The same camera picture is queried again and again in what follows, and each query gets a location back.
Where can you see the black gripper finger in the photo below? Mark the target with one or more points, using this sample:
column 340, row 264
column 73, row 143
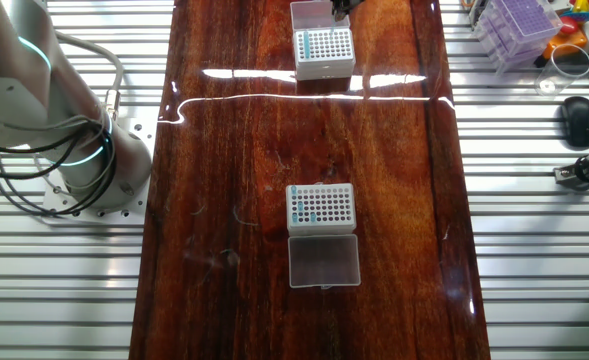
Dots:
column 340, row 9
column 354, row 3

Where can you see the white tip rack clear lid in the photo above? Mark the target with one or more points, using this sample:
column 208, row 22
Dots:
column 324, row 70
column 321, row 229

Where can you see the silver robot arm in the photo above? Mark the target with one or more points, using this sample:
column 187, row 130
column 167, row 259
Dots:
column 24, row 100

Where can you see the purple pipette tip box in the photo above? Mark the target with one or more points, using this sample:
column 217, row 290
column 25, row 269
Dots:
column 516, row 30

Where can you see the clear plastic cup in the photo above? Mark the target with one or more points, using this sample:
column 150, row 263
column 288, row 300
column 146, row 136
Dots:
column 549, row 85

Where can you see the orange toy with red knob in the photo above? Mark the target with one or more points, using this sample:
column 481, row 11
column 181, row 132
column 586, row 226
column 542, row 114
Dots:
column 564, row 45

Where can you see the dark red wooden board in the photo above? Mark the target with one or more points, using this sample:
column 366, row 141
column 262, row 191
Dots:
column 399, row 225

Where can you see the black computer mouse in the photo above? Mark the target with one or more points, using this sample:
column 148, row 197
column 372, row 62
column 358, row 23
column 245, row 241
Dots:
column 577, row 122

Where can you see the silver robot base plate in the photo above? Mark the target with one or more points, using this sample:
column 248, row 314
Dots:
column 141, row 132

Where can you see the side camera mount arm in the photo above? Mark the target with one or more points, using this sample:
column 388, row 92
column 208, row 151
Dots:
column 569, row 175

